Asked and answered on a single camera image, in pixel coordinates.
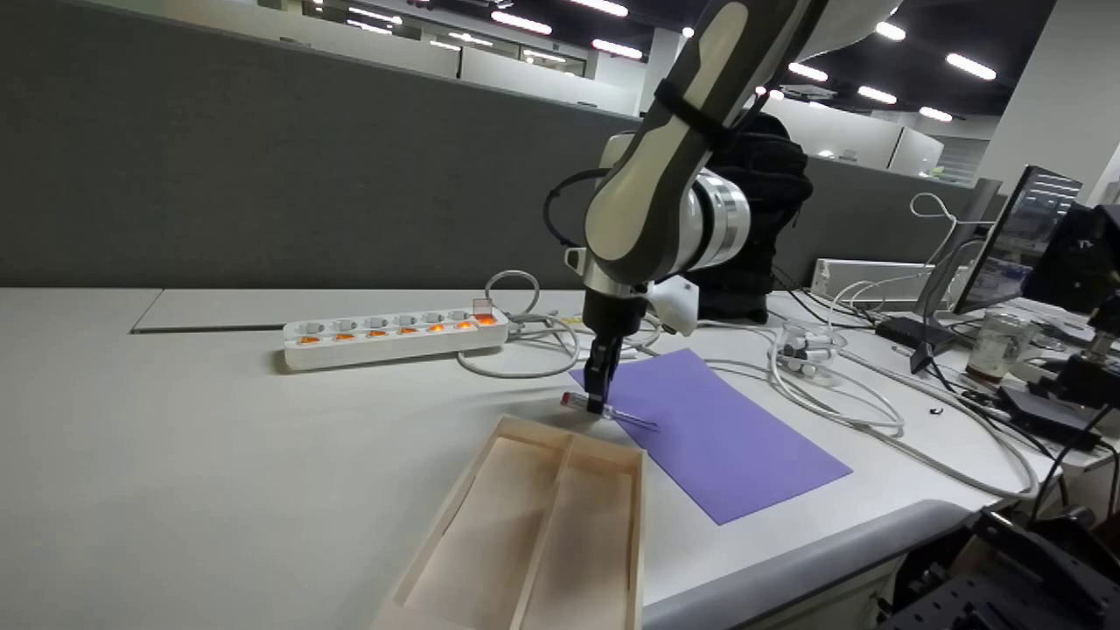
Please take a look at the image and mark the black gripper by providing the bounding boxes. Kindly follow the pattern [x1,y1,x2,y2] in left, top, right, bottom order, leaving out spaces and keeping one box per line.
[578,283,648,421]

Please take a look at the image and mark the purple paper sheet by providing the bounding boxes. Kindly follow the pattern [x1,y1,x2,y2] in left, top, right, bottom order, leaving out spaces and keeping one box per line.
[568,346,859,527]

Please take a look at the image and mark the white plug adapter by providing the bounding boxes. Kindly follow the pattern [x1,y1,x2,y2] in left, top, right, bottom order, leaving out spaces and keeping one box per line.
[773,320,843,379]

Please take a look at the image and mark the white power strip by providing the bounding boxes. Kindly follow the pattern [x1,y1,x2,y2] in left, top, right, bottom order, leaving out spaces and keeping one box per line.
[276,303,516,379]

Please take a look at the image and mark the white rectangular box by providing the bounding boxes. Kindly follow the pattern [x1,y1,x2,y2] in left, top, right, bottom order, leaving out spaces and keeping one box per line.
[808,254,937,316]

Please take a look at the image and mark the clear plastic cup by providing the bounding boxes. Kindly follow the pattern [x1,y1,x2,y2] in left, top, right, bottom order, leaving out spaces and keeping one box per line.
[973,312,1044,385]

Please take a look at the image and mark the black computer monitor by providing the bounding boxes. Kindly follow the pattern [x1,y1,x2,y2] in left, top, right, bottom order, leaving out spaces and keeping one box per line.
[953,161,1088,319]

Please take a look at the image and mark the black under-desk equipment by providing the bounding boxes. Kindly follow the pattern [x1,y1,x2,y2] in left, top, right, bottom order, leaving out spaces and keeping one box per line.
[873,500,1120,630]

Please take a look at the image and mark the black desk equipment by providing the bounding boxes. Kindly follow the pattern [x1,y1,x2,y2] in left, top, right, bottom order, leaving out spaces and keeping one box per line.
[997,199,1120,446]

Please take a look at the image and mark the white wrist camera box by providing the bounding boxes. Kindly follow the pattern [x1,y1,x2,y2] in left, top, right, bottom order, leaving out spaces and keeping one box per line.
[648,274,705,340]

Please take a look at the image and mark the white power strip cable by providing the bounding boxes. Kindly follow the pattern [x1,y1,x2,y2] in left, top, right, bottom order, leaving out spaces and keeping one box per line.
[451,266,589,385]

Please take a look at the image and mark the white wire stand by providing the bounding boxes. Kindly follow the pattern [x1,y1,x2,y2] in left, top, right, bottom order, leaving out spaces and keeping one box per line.
[908,190,997,320]

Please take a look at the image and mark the thick white looped cable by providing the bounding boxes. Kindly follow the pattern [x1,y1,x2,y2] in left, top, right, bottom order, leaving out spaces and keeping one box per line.
[762,331,1044,504]

